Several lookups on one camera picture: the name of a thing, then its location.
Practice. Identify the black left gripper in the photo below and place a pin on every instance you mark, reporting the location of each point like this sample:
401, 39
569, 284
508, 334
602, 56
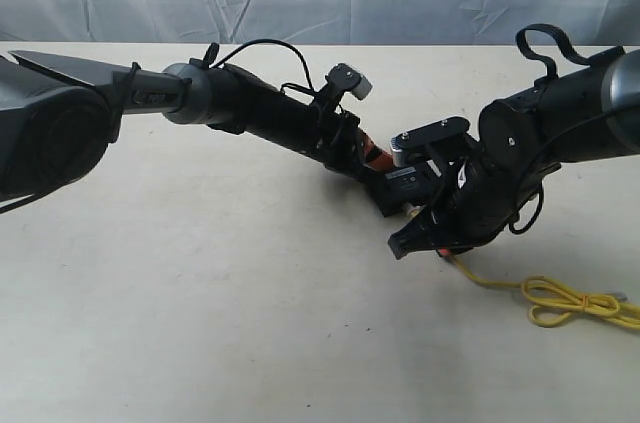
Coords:
342, 147

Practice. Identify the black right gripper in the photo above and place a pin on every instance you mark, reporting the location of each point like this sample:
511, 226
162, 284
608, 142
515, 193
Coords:
471, 212

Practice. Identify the black network switch box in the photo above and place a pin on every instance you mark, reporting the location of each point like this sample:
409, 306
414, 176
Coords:
391, 191

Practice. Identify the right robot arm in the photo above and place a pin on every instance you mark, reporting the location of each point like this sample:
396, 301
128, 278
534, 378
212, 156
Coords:
588, 115

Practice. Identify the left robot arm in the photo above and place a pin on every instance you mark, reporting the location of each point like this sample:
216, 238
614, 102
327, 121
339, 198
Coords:
59, 115

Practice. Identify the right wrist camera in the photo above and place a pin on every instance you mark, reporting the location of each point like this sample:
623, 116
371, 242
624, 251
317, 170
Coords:
443, 141

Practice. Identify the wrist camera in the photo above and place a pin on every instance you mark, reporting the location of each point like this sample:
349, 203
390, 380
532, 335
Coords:
443, 141
348, 79

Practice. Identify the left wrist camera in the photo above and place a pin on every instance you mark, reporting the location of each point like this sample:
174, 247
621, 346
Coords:
348, 79

